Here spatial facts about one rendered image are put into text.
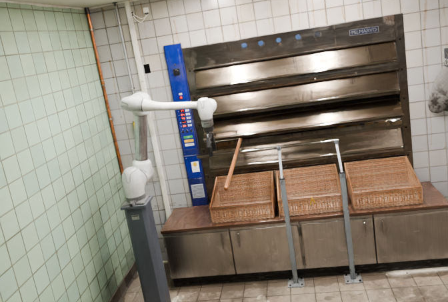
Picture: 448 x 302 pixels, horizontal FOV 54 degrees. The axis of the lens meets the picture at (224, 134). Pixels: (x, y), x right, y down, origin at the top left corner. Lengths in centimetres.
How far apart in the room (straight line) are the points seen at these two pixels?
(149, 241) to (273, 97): 168
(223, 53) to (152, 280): 204
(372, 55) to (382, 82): 25
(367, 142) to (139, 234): 217
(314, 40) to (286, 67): 33
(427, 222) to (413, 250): 27
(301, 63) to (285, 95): 32
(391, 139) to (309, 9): 137
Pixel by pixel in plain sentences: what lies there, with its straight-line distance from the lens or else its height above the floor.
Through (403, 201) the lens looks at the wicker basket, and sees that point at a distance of 402.
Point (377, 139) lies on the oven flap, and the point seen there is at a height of 102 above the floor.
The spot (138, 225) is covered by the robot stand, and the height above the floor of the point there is 84.
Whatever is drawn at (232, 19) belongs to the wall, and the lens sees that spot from 407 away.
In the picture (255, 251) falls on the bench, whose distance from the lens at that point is 398.
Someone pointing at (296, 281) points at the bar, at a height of 2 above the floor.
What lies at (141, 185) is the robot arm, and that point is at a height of 114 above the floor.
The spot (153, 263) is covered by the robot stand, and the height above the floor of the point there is 50.
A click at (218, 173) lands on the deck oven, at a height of 88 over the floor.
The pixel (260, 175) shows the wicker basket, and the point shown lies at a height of 82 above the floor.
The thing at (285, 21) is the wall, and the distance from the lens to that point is 405.
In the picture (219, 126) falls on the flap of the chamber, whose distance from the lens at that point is 419.
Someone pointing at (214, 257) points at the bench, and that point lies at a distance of 406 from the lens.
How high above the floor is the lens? 214
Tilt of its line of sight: 12 degrees down
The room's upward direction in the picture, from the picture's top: 9 degrees counter-clockwise
